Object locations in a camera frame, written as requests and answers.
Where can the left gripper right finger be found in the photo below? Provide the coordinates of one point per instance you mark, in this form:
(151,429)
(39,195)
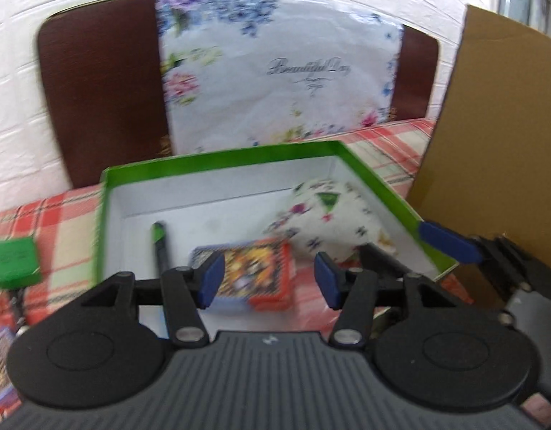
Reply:
(353,293)

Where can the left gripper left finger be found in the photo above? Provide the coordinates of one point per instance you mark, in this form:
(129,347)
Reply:
(185,291)

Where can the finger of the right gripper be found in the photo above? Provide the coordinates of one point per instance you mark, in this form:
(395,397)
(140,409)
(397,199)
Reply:
(456,246)

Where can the black yellow pen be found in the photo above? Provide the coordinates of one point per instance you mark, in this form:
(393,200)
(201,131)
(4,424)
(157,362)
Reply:
(161,247)

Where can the red blue card box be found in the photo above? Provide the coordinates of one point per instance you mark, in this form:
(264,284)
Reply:
(258,275)

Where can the white patterned drawstring pouch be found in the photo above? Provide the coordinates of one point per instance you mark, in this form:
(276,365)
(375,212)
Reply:
(327,215)

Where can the green cardboard box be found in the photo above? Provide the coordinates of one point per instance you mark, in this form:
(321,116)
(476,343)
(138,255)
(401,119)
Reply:
(232,196)

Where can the pink plastic zip bags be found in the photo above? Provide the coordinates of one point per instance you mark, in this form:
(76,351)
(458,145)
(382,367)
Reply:
(310,310)

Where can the brown cardboard sheet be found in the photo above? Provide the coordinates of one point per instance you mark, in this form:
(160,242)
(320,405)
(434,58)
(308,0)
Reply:
(487,169)

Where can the plaid tablecloth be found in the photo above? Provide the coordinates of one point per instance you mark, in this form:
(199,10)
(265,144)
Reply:
(64,226)

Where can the green small box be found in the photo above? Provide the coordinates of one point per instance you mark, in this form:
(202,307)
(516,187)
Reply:
(19,264)

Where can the floral white bag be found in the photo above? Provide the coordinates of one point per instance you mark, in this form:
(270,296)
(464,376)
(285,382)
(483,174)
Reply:
(242,73)

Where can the dark brown headboard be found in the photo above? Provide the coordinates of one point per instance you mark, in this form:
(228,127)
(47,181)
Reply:
(100,69)

